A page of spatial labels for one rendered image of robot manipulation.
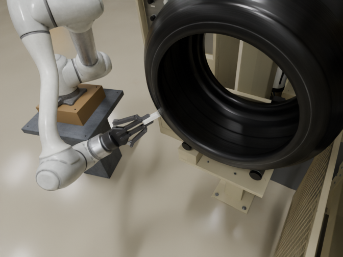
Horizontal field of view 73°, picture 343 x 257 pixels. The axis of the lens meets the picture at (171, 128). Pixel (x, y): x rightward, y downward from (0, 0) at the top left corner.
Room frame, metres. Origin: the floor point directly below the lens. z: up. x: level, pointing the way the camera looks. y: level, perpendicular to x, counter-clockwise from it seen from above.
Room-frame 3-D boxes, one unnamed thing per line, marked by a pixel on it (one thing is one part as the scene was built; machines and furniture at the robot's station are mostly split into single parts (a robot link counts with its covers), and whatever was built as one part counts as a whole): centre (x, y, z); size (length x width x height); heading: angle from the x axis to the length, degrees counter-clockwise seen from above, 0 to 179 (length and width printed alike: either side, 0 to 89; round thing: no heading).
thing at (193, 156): (0.75, -0.16, 0.84); 0.36 x 0.09 x 0.06; 141
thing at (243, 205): (0.87, -0.41, 0.01); 0.27 x 0.27 x 0.02; 51
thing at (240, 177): (0.66, -0.27, 0.80); 0.37 x 0.36 x 0.02; 51
